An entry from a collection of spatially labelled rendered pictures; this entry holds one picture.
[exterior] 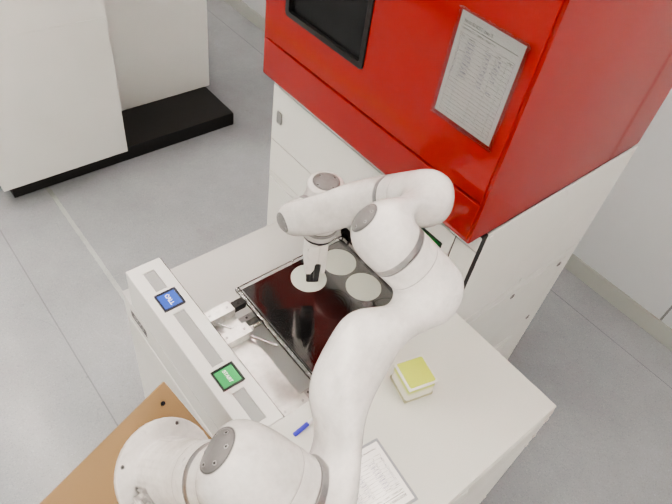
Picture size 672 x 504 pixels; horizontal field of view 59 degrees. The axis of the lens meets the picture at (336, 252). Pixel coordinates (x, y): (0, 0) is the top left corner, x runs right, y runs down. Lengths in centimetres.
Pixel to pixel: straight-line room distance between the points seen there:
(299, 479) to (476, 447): 64
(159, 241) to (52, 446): 105
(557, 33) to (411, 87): 36
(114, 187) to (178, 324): 190
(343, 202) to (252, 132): 246
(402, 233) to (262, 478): 39
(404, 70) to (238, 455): 87
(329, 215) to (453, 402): 52
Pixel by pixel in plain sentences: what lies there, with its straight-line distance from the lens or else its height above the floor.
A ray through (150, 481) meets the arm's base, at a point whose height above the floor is 113.
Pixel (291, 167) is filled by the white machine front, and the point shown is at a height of 93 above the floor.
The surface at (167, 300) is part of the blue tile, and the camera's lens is 151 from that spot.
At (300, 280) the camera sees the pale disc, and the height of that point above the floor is 90.
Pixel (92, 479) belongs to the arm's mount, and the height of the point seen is 111.
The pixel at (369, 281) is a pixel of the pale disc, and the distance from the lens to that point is 166.
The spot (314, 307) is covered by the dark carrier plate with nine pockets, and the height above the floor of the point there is 90.
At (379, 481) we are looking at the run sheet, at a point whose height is 97.
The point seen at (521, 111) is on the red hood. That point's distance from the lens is 117.
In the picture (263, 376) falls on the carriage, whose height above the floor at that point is 88.
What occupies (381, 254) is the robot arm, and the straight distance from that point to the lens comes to 89.
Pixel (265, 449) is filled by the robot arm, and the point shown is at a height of 142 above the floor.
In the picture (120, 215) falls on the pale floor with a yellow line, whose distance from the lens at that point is 314.
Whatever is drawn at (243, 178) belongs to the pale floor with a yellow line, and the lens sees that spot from 331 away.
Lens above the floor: 215
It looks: 47 degrees down
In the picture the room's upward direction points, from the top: 10 degrees clockwise
